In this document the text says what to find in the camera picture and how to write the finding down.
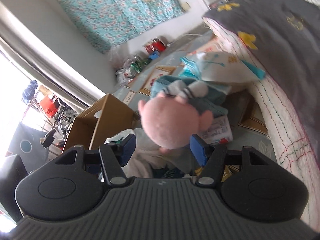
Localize teal checked towel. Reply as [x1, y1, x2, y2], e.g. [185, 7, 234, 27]
[150, 75, 228, 118]

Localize teal floral hanging cloth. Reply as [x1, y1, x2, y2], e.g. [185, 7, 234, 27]
[58, 0, 184, 54]

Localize grey blanket yellow flowers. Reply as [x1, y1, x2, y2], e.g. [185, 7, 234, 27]
[204, 0, 319, 154]

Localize pink plush pig toy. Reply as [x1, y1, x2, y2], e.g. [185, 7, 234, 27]
[138, 92, 213, 154]

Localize white plastic bag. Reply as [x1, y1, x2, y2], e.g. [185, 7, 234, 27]
[105, 127, 196, 179]

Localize brown cardboard box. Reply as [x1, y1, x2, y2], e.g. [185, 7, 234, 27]
[63, 94, 140, 152]

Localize red cans cluster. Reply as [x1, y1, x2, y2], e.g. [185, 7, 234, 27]
[144, 37, 166, 55]

